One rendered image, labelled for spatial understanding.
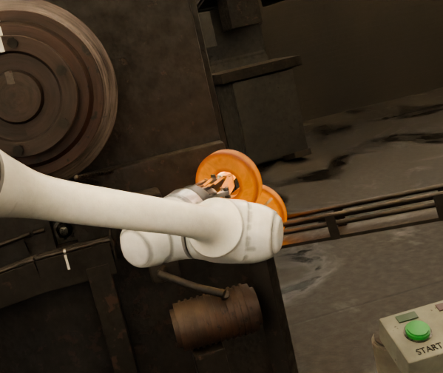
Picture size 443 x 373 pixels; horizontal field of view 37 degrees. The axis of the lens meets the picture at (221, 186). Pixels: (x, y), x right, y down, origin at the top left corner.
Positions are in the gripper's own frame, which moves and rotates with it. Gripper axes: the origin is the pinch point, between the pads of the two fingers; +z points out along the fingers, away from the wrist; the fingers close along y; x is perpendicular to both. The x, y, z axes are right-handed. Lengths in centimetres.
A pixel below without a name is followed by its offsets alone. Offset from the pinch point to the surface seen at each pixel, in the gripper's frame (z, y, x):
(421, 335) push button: -33, 45, -22
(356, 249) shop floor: 169, -24, -91
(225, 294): -2.6, -6.7, -28.7
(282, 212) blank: 9.0, 7.7, -12.9
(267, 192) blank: 9.1, 5.1, -7.7
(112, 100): 5.4, -28.7, 21.7
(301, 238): 8.9, 11.2, -20.1
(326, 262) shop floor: 153, -35, -90
